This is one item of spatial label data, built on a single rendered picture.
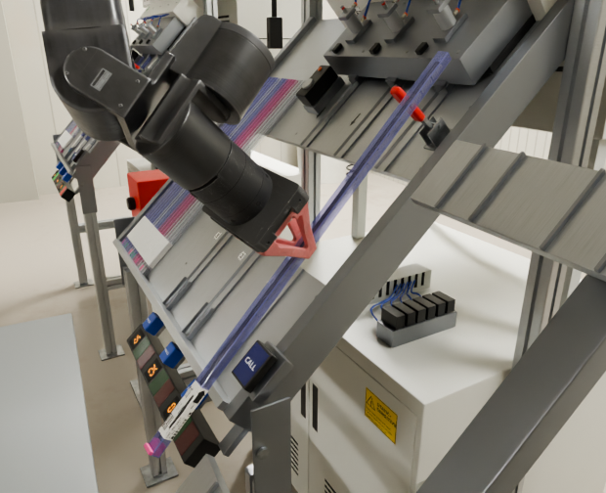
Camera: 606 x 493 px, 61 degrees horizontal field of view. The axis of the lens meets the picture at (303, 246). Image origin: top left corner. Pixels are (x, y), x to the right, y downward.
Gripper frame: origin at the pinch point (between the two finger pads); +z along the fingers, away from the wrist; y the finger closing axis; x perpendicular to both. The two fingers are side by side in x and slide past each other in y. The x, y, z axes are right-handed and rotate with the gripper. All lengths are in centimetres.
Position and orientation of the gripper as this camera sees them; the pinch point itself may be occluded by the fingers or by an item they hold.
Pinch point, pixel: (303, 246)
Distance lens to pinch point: 52.7
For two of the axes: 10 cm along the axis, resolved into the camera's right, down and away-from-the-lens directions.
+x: -5.9, 8.0, -0.8
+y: -5.8, -3.6, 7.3
